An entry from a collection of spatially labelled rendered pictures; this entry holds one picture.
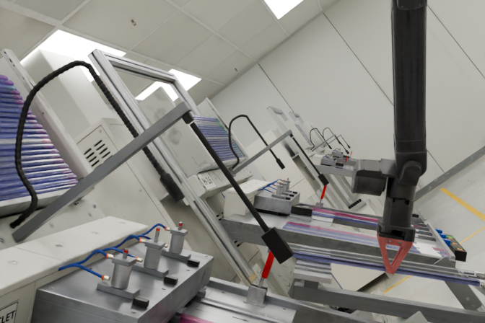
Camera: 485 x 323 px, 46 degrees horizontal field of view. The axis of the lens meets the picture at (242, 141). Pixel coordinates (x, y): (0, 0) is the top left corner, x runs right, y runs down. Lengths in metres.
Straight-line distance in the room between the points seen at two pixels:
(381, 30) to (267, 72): 1.74
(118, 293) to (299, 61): 7.86
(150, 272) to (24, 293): 0.20
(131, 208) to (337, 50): 6.81
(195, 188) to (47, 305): 1.10
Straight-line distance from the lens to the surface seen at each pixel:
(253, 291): 1.00
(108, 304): 0.72
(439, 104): 8.46
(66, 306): 0.74
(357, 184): 1.17
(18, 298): 0.72
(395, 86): 1.05
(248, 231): 1.81
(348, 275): 5.45
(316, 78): 8.46
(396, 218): 1.19
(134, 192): 1.90
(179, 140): 1.95
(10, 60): 1.20
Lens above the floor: 1.17
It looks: 7 degrees up
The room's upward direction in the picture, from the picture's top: 35 degrees counter-clockwise
